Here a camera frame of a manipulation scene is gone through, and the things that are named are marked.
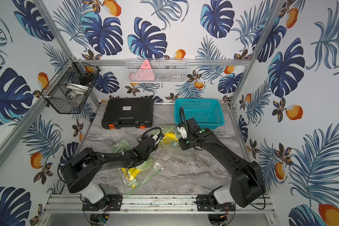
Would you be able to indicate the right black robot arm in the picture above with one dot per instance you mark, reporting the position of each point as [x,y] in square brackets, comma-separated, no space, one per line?
[247,183]

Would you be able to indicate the clear mesh wall tray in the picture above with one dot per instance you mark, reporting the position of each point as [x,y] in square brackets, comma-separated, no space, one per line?
[166,70]

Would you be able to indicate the zip-top bag with bananas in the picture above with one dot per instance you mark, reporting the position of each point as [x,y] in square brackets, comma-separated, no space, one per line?
[149,170]

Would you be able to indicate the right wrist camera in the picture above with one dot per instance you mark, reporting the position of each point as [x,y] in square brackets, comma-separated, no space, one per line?
[182,130]

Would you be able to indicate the yellow bananas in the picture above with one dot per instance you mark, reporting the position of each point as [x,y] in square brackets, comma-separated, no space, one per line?
[130,176]

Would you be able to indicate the zip-top bag green print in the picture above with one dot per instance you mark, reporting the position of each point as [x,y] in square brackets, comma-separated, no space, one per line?
[174,148]

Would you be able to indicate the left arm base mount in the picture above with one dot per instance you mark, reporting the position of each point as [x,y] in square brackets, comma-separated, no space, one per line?
[107,203]

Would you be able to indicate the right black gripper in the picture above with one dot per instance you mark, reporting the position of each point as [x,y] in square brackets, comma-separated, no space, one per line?
[181,143]

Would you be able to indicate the black plastic tool case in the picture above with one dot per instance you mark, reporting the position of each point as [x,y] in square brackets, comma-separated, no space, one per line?
[128,112]

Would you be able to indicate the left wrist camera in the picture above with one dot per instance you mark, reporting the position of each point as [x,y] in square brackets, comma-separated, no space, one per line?
[158,138]

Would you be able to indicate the pink triangle card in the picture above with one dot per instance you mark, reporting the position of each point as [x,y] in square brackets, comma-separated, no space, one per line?
[145,72]

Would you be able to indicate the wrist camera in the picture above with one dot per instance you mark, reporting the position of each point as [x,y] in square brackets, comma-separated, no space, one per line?
[182,130]
[158,138]

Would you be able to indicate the aluminium front rail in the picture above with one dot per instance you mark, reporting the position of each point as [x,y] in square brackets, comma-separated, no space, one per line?
[148,204]

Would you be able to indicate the teal plastic basket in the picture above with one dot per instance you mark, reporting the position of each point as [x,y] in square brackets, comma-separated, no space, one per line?
[207,112]

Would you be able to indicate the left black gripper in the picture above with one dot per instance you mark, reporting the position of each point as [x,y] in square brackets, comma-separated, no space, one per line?
[157,138]

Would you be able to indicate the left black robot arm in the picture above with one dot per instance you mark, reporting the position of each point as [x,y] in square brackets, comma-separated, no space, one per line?
[80,170]

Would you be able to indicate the yellow banana from bag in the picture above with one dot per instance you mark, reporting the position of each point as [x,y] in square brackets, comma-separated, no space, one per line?
[169,137]

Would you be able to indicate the black wire basket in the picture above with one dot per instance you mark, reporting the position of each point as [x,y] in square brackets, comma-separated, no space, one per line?
[71,86]

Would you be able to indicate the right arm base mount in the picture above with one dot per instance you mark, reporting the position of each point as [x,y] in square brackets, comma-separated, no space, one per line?
[209,203]

